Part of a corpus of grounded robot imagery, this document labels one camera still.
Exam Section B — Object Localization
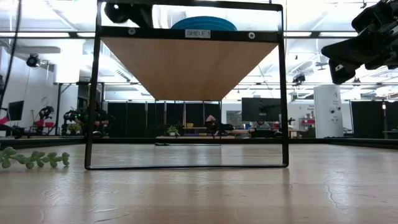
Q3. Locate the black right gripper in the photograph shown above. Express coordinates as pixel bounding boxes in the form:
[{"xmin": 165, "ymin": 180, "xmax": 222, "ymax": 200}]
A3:
[{"xmin": 321, "ymin": 0, "xmax": 398, "ymax": 85}]

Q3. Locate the background robot with red parts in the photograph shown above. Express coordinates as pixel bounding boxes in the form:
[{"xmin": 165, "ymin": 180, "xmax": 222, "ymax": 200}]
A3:
[{"xmin": 33, "ymin": 105, "xmax": 55, "ymax": 135}]

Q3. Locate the black ceiling camera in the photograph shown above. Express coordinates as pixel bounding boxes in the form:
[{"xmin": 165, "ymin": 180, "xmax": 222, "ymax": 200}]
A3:
[{"xmin": 25, "ymin": 54, "xmax": 41, "ymax": 68}]

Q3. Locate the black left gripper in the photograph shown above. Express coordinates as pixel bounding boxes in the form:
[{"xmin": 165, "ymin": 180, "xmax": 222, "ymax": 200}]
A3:
[{"xmin": 130, "ymin": 4, "xmax": 154, "ymax": 29}]

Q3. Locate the black partition wall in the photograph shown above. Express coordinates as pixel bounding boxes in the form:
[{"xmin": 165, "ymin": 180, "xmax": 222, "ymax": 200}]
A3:
[
  {"xmin": 350, "ymin": 100, "xmax": 398, "ymax": 139},
  {"xmin": 107, "ymin": 101, "xmax": 222, "ymax": 138}
]

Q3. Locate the wooden board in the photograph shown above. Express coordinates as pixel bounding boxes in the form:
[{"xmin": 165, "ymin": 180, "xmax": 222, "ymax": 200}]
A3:
[{"xmin": 84, "ymin": 0, "xmax": 290, "ymax": 171}]

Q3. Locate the black aluminium table frame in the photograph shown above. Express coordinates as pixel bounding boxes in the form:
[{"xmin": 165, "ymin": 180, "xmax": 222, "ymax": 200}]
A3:
[{"xmin": 0, "ymin": 136, "xmax": 398, "ymax": 151}]

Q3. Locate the white shelf label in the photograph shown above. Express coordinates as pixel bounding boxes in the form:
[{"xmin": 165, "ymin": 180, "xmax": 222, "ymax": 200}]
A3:
[{"xmin": 185, "ymin": 29, "xmax": 211, "ymax": 39}]

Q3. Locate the black computer monitor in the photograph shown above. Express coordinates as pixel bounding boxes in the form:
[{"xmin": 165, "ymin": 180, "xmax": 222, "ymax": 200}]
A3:
[
  {"xmin": 7, "ymin": 100, "xmax": 25, "ymax": 122},
  {"xmin": 241, "ymin": 97, "xmax": 282, "ymax": 123}
]

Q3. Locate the blue plastic bowl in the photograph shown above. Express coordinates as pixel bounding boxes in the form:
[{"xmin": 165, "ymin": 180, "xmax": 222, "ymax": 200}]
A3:
[
  {"xmin": 174, "ymin": 19, "xmax": 236, "ymax": 28},
  {"xmin": 178, "ymin": 16, "xmax": 233, "ymax": 24},
  {"xmin": 170, "ymin": 23, "xmax": 238, "ymax": 31}
]

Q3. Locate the green potted succulent plant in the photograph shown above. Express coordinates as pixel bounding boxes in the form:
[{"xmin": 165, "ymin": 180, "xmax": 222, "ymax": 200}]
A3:
[{"xmin": 0, "ymin": 146, "xmax": 71, "ymax": 170}]

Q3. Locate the thin black cable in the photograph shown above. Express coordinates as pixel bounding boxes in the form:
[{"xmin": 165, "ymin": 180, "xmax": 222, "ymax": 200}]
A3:
[{"xmin": 0, "ymin": 0, "xmax": 22, "ymax": 110}]

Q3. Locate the person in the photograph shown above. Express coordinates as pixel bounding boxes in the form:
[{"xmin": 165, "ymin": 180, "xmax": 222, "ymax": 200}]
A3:
[
  {"xmin": 82, "ymin": 104, "xmax": 110, "ymax": 138},
  {"xmin": 250, "ymin": 120, "xmax": 272, "ymax": 130},
  {"xmin": 205, "ymin": 114, "xmax": 234, "ymax": 136}
]

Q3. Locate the white cylindrical pillar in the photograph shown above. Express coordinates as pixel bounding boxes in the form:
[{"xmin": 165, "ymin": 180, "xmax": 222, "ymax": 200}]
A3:
[{"xmin": 313, "ymin": 84, "xmax": 345, "ymax": 139}]

